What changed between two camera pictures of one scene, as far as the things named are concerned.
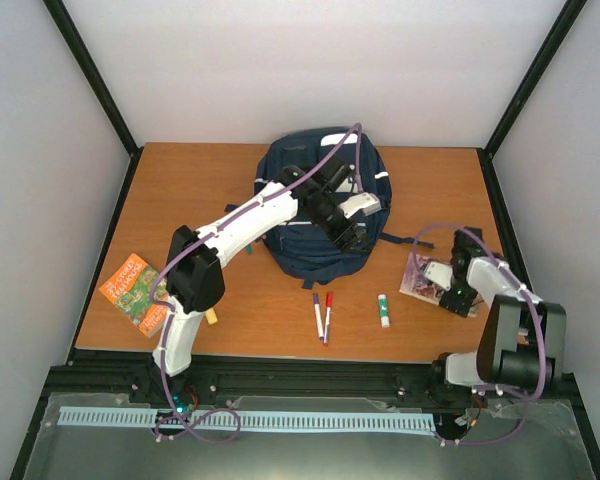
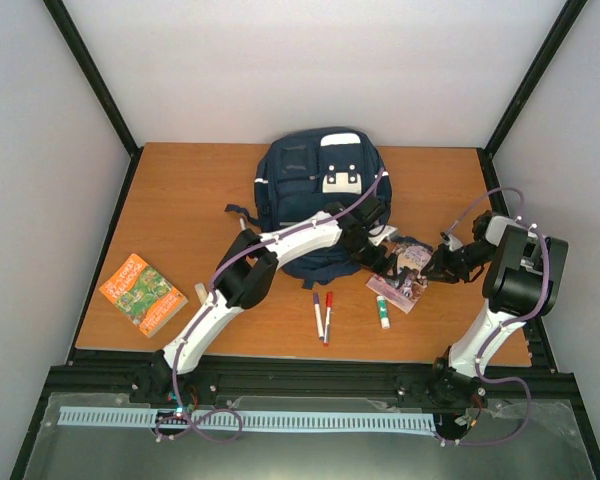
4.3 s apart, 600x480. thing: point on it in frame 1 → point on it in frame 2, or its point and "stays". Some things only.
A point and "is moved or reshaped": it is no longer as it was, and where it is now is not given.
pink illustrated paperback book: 414,282 is moved or reshaped
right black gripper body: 464,301 → 459,265
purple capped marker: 317,309 stays
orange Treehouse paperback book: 130,288 stays
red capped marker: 328,323 stays
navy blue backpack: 296,248 stays
